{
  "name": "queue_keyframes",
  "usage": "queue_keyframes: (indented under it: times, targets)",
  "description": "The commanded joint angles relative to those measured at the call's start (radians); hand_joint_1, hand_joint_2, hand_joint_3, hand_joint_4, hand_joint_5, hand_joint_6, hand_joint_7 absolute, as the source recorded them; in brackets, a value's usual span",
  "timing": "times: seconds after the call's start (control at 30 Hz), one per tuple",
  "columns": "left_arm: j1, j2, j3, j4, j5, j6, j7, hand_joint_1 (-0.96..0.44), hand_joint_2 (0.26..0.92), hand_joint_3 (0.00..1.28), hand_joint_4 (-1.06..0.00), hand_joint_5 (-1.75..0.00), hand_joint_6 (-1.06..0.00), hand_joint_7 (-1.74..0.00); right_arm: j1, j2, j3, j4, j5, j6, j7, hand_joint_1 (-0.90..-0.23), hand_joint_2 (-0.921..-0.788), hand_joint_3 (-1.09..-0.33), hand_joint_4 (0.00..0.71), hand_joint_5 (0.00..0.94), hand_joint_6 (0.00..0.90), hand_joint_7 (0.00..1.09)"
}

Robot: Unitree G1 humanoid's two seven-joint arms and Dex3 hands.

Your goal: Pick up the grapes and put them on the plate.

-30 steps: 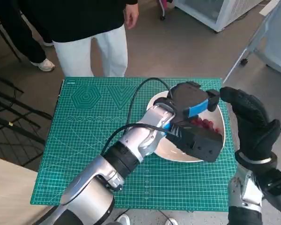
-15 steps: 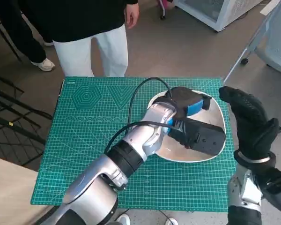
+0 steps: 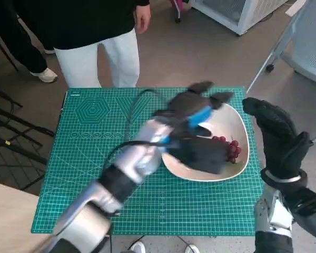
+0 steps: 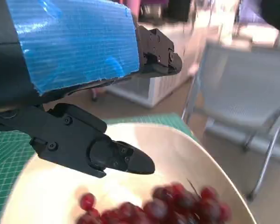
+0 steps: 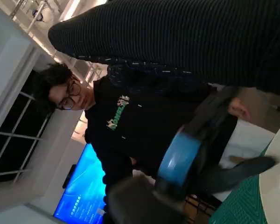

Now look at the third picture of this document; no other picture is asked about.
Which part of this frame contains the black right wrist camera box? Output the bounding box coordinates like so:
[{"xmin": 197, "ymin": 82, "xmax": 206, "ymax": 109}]
[{"xmin": 284, "ymin": 187, "xmax": 316, "ymax": 239}]

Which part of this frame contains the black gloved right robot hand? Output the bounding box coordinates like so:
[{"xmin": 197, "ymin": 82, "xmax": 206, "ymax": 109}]
[{"xmin": 242, "ymin": 96, "xmax": 313, "ymax": 179}]

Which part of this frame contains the person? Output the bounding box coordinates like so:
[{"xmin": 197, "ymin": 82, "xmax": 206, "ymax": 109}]
[
  {"xmin": 15, "ymin": 0, "xmax": 151, "ymax": 89},
  {"xmin": 0, "ymin": 0, "xmax": 58, "ymax": 83}
]

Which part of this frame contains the black wire rack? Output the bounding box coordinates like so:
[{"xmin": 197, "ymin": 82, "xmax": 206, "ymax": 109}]
[{"xmin": 0, "ymin": 86, "xmax": 56, "ymax": 189}]

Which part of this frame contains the red toy grape bunch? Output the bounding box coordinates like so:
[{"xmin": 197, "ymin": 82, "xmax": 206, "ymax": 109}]
[{"xmin": 212, "ymin": 135, "xmax": 242, "ymax": 164}]

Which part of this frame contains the white mesh cabinet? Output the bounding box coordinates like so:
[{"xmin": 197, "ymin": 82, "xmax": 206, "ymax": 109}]
[{"xmin": 189, "ymin": 0, "xmax": 290, "ymax": 36}]

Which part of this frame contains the light wooden desk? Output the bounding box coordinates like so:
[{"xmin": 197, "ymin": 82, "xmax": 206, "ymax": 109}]
[{"xmin": 0, "ymin": 180, "xmax": 58, "ymax": 253}]

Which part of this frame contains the pink wheeled chair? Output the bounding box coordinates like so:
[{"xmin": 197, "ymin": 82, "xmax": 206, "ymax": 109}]
[{"xmin": 170, "ymin": 0, "xmax": 192, "ymax": 24}]

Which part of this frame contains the green cutting mat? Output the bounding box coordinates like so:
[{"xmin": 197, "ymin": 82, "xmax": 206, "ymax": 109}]
[{"xmin": 31, "ymin": 85, "xmax": 264, "ymax": 236}]

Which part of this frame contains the grey mesh chair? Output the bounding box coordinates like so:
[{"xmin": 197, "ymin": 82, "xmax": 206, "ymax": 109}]
[{"xmin": 246, "ymin": 0, "xmax": 316, "ymax": 143}]

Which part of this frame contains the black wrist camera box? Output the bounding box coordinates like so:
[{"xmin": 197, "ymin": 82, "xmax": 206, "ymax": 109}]
[
  {"xmin": 284, "ymin": 187, "xmax": 316, "ymax": 239},
  {"xmin": 168, "ymin": 135, "xmax": 229, "ymax": 174}
]

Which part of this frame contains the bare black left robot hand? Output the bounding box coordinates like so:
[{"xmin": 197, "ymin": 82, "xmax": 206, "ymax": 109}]
[{"xmin": 154, "ymin": 81, "xmax": 235, "ymax": 138}]

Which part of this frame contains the white square plate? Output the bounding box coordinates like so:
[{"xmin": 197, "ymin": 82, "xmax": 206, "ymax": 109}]
[{"xmin": 160, "ymin": 102, "xmax": 251, "ymax": 182}]

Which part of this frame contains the beige cardboard piece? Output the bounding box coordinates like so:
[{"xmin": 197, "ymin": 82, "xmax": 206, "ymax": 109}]
[{"xmin": 285, "ymin": 0, "xmax": 306, "ymax": 15}]

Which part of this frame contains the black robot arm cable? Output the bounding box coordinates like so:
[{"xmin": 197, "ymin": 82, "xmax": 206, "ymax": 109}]
[{"xmin": 102, "ymin": 88, "xmax": 174, "ymax": 174}]

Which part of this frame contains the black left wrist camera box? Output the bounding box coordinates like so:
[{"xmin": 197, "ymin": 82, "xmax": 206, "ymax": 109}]
[{"xmin": 168, "ymin": 135, "xmax": 229, "ymax": 174}]

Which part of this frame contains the person's hand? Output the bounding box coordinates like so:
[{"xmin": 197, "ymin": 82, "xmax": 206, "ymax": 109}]
[{"xmin": 135, "ymin": 4, "xmax": 151, "ymax": 34}]

